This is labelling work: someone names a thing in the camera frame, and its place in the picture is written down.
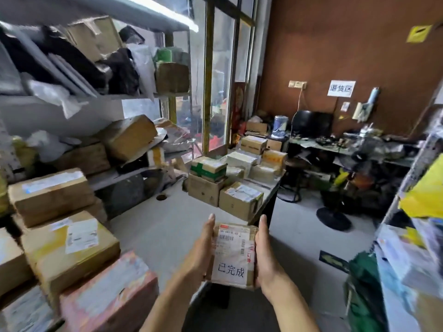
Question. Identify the person's left hand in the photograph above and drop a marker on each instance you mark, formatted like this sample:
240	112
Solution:
200	255

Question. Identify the person's right hand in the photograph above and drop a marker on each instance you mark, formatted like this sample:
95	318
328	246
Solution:
268	269

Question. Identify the brown parcel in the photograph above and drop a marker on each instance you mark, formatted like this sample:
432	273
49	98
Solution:
235	174

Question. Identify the green-taped cardboard box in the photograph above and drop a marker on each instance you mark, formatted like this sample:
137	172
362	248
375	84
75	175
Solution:
207	167

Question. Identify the pink printed parcel box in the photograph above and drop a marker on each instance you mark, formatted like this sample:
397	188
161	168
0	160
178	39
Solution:
110	297

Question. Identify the narrow box with label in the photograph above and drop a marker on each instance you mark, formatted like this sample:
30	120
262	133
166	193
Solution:
252	145

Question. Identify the pile of cardboard parcels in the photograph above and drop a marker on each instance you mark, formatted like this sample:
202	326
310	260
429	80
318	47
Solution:
69	245

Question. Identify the person's left forearm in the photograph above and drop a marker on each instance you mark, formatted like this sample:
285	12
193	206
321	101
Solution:
169	304

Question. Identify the person's right forearm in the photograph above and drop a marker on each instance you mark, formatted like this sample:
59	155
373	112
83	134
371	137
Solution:
294	311

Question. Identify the green floor sticker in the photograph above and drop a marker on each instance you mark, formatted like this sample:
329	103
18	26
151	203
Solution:
334	262

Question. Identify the black standing fan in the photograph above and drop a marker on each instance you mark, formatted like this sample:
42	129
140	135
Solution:
334	219

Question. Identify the green cloth bag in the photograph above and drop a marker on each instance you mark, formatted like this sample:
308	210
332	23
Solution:
363	290

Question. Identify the dark grey plastic mailer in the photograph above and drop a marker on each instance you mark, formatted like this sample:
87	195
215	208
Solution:
121	197

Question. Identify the white foam box yellow tape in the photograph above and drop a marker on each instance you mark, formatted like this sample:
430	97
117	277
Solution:
155	157

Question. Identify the round brown stool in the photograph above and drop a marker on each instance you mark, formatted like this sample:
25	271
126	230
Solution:
296	164

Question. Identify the white woven sack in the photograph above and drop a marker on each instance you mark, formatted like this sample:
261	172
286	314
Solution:
178	145

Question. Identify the yellow plastic bottle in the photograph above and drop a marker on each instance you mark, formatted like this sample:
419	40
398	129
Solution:
341	178

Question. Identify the small water dispenser cabinet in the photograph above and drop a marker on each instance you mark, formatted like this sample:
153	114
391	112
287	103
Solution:
275	145

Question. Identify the orange white wrapped bundle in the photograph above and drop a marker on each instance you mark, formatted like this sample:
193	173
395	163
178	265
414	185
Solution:
173	129

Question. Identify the cluttered green desk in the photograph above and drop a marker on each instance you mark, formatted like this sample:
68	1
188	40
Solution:
311	143

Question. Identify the white printed plastic bags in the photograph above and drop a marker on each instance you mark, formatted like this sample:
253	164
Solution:
405	266

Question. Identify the large yellow-taped cardboard box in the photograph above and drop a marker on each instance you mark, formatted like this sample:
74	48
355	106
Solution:
128	136

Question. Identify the black monitor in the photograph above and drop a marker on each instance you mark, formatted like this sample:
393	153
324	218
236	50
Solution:
311	124

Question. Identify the small handwritten cardboard box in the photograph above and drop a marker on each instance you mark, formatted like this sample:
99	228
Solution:
83	159

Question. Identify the tall red box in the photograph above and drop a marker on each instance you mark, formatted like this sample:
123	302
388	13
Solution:
238	107

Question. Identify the yellow plastic mailer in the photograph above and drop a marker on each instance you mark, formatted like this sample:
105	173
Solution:
425	197

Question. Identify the cardboard box on rack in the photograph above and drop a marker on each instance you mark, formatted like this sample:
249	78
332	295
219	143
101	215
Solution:
171	77

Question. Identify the grey metal shelf rack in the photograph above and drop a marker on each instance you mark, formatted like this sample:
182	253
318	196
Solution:
104	98

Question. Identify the crumpled grey plastic bag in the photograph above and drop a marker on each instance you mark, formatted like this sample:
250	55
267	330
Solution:
48	145

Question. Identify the white hanging plastic bag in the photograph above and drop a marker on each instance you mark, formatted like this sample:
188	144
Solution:
143	69

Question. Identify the olive yellow bag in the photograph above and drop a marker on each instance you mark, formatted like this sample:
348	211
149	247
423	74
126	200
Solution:
24	152

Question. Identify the black plastic bags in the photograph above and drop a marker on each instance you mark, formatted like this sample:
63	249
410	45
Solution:
69	65

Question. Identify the torn open cardboard box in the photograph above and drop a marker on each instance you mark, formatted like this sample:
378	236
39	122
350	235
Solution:
93	37

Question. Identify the white tube light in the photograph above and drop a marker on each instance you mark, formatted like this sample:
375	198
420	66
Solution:
166	12

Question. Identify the yellow paper note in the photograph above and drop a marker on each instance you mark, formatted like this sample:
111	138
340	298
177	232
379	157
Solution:
418	33

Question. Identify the glass storefront with taped frame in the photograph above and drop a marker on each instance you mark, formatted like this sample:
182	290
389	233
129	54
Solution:
208	82

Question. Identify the white wall tool holder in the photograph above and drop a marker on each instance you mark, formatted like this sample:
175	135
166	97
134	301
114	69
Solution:
363	110

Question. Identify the beige wall socket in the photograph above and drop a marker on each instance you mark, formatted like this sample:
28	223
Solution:
297	85

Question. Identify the white paper wall notice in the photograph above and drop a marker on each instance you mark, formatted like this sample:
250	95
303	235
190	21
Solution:
341	89

